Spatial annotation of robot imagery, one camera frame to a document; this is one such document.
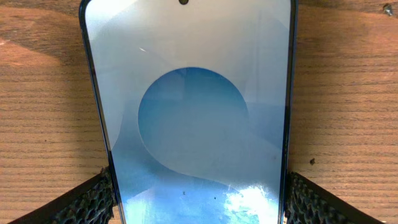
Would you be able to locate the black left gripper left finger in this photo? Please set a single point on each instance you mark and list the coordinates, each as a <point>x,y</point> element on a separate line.
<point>90,202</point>

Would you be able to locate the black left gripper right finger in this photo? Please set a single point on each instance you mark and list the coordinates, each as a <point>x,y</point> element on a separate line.
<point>308,203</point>

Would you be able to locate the blue Samsung Galaxy smartphone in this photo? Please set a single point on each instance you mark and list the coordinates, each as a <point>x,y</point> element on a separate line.
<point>194,102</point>

